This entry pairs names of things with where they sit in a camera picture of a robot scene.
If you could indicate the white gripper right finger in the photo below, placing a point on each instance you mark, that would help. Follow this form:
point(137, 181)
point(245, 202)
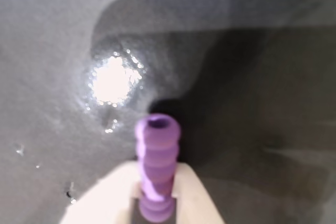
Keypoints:
point(194, 203)

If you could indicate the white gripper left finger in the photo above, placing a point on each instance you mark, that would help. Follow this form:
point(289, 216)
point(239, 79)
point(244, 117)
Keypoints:
point(105, 197)

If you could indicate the purple ribbed pen grip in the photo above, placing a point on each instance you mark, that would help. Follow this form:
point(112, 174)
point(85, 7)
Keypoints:
point(157, 155)

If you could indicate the black table mat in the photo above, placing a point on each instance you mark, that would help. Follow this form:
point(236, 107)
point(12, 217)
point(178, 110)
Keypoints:
point(249, 77)

